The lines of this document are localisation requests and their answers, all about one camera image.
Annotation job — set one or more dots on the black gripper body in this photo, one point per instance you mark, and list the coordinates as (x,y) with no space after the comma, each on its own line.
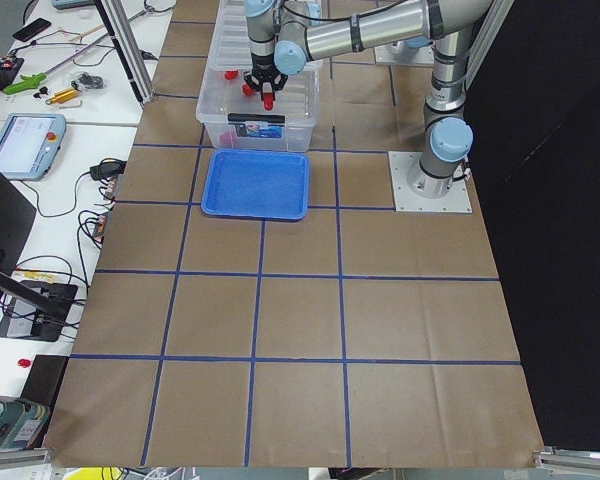
(263,67)

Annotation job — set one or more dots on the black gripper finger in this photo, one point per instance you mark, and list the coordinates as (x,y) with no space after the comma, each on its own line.
(279,82)
(248,90)

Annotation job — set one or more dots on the clear plastic box lid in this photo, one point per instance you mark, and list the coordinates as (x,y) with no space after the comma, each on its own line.
(230,45)

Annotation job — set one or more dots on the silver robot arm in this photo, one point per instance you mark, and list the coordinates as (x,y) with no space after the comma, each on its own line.
(286,35)

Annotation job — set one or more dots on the red block in box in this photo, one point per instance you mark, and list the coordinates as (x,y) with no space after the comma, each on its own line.
(231,75)

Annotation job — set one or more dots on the clear plastic storage box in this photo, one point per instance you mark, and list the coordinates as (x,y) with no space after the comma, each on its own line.
(298,102)

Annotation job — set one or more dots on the blue plastic tray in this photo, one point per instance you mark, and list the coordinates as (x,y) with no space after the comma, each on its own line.
(257,184)

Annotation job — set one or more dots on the black power adapter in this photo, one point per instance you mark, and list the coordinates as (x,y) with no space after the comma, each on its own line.
(107,169)

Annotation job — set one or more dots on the gold cylinder tool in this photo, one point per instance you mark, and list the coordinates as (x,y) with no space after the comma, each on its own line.
(63,96)

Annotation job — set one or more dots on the black smartphone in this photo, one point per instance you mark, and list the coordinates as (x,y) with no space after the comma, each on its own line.
(31,29)

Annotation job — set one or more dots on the teach pendant tablet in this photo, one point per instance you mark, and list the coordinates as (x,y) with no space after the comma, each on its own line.
(29,143)

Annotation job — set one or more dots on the black monitor stand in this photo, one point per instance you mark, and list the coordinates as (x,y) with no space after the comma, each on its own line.
(35,310)

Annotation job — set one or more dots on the black box latch handle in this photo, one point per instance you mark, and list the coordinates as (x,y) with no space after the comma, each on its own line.
(244,118)

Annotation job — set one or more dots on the aluminium frame rail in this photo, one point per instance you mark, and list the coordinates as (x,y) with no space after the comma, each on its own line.
(118,27)

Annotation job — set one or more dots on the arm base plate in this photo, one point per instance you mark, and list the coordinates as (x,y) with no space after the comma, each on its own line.
(416,192)

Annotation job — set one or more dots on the green handled tool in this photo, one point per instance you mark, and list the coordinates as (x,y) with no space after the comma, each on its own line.
(26,83)

